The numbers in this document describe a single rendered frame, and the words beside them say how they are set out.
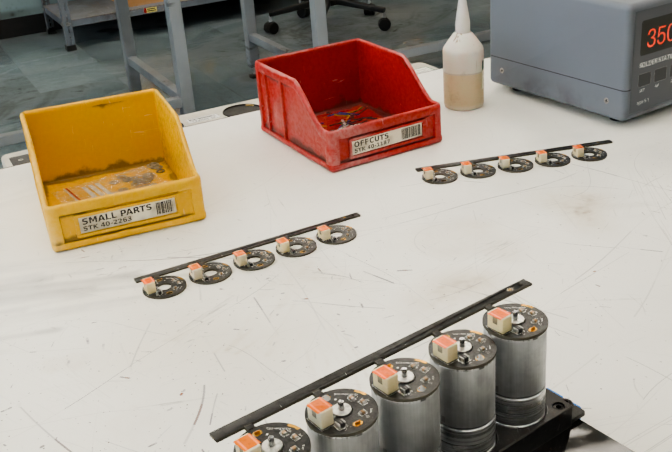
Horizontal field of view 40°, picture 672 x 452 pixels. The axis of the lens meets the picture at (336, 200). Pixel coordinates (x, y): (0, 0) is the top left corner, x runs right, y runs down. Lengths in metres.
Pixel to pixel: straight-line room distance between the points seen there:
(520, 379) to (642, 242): 0.22
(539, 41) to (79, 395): 0.48
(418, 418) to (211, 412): 0.13
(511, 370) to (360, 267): 0.19
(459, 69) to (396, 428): 0.48
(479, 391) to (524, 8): 0.48
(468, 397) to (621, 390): 0.11
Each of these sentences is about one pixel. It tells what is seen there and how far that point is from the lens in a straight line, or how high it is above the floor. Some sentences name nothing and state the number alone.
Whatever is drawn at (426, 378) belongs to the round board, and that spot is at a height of 0.81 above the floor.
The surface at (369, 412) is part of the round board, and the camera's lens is 0.32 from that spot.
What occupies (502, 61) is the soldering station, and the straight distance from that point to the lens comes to 0.81.
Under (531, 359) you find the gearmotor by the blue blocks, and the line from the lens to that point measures 0.36.
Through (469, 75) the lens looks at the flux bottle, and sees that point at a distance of 0.77.
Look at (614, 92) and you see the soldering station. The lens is 0.73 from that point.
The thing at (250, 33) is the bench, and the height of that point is 0.18.
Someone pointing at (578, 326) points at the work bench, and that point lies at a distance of 0.48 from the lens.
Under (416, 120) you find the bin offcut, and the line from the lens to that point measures 0.69.
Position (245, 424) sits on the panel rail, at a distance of 0.32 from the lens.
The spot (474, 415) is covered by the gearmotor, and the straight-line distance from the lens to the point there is 0.35.
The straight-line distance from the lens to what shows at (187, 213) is 0.61.
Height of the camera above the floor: 1.00
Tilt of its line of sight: 24 degrees down
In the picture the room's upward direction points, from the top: 4 degrees counter-clockwise
